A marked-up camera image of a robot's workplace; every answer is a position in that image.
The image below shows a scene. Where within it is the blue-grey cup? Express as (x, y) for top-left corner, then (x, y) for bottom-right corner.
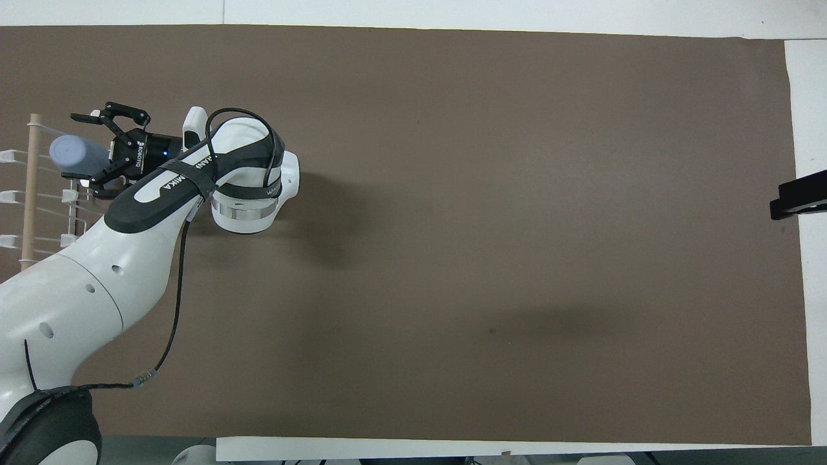
(49, 134), (112, 175)

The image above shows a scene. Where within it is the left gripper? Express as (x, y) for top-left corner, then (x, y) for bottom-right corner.
(61, 101), (185, 200)

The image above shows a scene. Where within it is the black stand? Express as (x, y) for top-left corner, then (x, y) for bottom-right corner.
(769, 169), (827, 222)

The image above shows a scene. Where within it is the black cable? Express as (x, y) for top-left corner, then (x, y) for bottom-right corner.
(23, 107), (286, 393)

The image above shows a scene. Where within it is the wooden white wire cup holder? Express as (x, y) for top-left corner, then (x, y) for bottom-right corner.
(0, 114), (108, 273)

